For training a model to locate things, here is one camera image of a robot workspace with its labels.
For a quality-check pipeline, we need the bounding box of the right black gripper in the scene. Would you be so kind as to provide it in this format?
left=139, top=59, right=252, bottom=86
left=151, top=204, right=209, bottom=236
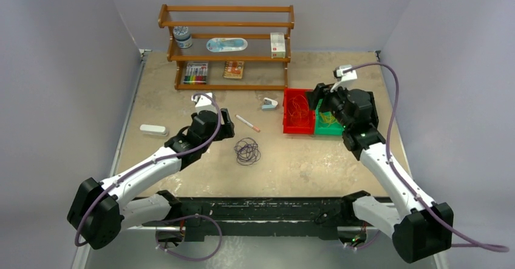
left=304, top=81, right=352, bottom=130

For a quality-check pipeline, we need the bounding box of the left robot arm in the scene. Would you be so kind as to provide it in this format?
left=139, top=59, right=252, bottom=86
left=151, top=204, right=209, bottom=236
left=67, top=108, right=234, bottom=250

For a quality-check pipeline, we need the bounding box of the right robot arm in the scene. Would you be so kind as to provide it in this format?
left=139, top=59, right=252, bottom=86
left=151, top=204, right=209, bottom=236
left=305, top=83, right=454, bottom=263

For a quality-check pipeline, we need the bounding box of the green plastic bin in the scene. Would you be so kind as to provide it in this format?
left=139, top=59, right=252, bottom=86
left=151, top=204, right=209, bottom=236
left=314, top=100, right=344, bottom=137

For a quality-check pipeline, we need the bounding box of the white pen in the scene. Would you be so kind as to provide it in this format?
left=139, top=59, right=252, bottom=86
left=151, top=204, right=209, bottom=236
left=236, top=114, right=261, bottom=132

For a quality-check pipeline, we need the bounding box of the red plastic bin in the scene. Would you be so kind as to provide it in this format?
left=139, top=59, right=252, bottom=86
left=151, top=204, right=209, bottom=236
left=282, top=88, right=315, bottom=135

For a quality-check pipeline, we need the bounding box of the black plastic bin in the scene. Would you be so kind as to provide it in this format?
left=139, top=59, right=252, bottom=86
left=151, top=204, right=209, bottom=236
left=366, top=91, right=379, bottom=128

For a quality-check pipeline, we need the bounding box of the orange small notebook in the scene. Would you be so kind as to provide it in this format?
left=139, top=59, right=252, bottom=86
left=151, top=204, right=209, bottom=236
left=223, top=61, right=245, bottom=80

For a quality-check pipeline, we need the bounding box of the marker pen set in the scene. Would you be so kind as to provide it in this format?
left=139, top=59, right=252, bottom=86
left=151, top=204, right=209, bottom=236
left=183, top=61, right=208, bottom=85

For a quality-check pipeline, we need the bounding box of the white rectangular eraser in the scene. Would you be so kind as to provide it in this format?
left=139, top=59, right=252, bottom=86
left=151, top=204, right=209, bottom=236
left=139, top=124, right=169, bottom=137

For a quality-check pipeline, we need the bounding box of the white red box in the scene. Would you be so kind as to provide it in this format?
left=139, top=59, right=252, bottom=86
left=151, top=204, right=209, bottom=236
left=270, top=32, right=286, bottom=58

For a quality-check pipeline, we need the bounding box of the wooden shelf rack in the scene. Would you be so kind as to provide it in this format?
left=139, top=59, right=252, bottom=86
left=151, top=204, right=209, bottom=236
left=158, top=4, right=295, bottom=91

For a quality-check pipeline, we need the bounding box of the blue oval packaged item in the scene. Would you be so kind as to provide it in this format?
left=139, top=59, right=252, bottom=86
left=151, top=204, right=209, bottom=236
left=206, top=38, right=248, bottom=53

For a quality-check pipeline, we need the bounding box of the blue white jar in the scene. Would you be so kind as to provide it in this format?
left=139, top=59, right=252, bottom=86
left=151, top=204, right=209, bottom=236
left=172, top=26, right=193, bottom=49

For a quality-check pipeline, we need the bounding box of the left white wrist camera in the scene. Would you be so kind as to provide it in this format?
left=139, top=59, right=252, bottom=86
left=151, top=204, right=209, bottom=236
left=191, top=92, right=215, bottom=112

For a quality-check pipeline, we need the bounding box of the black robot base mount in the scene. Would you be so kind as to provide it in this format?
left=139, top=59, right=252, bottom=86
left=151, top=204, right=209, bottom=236
left=142, top=197, right=380, bottom=243

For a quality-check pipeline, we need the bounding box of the aluminium rail frame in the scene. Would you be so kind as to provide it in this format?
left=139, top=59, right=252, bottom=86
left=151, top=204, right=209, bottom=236
left=71, top=49, right=448, bottom=269

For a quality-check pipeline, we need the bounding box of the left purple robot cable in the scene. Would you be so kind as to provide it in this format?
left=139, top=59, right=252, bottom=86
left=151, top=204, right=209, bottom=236
left=74, top=93, right=223, bottom=262

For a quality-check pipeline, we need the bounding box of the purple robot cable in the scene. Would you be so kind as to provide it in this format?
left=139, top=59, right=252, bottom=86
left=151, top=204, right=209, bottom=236
left=339, top=62, right=510, bottom=254
left=74, top=93, right=223, bottom=262

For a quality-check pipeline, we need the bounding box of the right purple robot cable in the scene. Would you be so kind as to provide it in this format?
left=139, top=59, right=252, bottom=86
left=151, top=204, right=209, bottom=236
left=339, top=62, right=510, bottom=254

